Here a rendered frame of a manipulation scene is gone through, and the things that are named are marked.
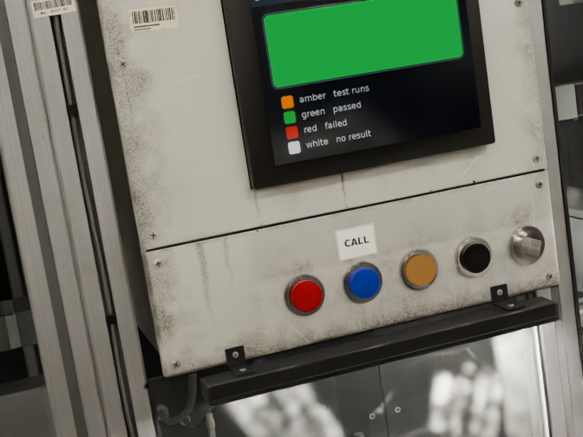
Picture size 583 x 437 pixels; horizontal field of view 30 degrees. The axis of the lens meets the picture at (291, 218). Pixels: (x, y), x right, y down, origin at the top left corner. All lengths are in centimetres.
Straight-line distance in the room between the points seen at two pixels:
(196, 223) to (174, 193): 3
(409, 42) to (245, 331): 31
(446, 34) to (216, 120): 23
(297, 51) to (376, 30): 8
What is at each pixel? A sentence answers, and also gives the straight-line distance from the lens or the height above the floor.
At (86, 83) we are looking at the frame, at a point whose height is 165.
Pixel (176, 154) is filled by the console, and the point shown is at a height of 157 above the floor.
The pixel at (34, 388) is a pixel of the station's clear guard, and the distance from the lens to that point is 105.
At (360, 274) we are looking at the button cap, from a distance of 105.
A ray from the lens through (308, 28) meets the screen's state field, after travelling 100.
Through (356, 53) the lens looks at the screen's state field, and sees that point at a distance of 102.
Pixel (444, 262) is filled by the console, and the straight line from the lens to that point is 109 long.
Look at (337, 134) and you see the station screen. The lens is 101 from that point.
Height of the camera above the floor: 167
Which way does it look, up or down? 10 degrees down
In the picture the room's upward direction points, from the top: 9 degrees counter-clockwise
